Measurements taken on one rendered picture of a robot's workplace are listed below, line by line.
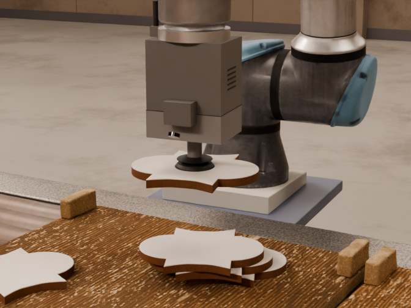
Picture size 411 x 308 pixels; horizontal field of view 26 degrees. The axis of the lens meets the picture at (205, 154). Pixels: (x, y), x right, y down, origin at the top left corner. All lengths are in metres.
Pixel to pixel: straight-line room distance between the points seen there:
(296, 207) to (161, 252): 0.49
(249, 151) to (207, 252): 0.47
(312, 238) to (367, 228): 2.79
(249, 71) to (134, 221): 0.36
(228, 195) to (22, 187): 0.32
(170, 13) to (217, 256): 0.27
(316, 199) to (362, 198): 2.89
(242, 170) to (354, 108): 0.46
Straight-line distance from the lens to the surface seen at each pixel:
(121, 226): 1.16
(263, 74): 1.41
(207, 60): 0.89
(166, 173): 0.93
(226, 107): 0.91
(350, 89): 1.36
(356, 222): 4.02
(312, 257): 1.06
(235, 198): 1.41
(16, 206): 1.33
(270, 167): 1.45
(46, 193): 1.37
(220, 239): 1.02
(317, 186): 1.55
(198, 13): 0.89
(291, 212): 1.41
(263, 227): 1.21
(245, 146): 1.43
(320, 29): 1.36
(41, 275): 0.99
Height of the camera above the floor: 1.32
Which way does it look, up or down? 15 degrees down
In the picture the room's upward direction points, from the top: straight up
